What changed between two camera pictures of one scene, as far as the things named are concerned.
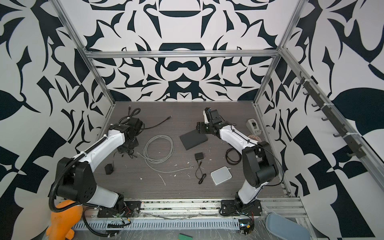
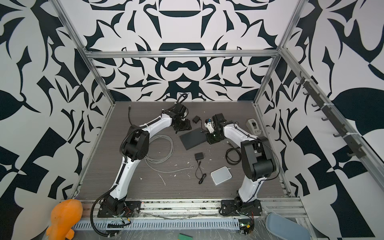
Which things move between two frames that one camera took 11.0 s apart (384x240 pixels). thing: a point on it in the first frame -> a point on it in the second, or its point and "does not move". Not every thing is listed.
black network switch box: [192, 139] does not move
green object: [182, 237] does not move
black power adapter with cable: [110, 168] -> [196, 120]
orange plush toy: [63, 223] does not move
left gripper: [136, 143] -> [188, 127]
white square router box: [220, 175] does not move
